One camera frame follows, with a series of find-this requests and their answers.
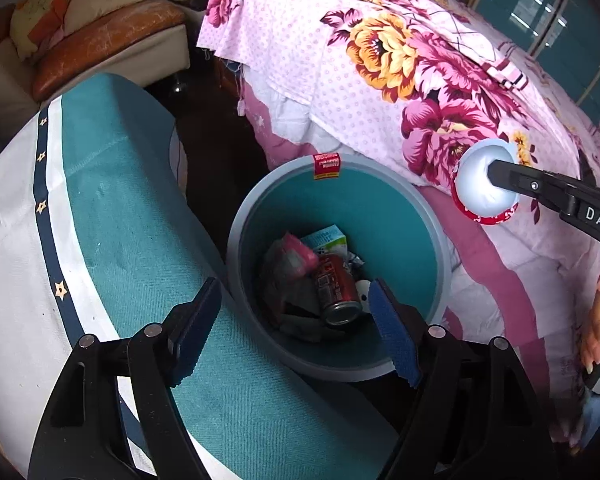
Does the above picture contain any beige sofa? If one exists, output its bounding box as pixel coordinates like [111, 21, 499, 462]
[0, 0, 189, 151]

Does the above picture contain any cream orange plush pillow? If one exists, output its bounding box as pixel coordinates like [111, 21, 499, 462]
[9, 0, 143, 61]

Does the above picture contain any teal white bed cover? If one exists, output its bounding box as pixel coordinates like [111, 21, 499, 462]
[0, 74, 396, 479]

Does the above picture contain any white red paper cup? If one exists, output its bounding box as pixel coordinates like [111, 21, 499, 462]
[452, 139, 519, 226]

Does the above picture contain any red bin label sticker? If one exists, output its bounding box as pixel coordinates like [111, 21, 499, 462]
[313, 153, 341, 180]

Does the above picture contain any pink floral bed quilt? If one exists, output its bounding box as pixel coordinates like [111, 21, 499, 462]
[198, 0, 600, 400]

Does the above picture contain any orange leather sofa cushion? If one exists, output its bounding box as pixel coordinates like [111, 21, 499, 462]
[31, 0, 186, 103]

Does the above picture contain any blue milk carton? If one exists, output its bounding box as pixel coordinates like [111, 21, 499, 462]
[300, 224, 349, 261]

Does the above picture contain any red Coca-Cola can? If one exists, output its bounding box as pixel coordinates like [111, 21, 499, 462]
[312, 254, 362, 326]

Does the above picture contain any pink snack wrapper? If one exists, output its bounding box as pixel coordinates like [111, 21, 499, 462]
[265, 233, 318, 284]

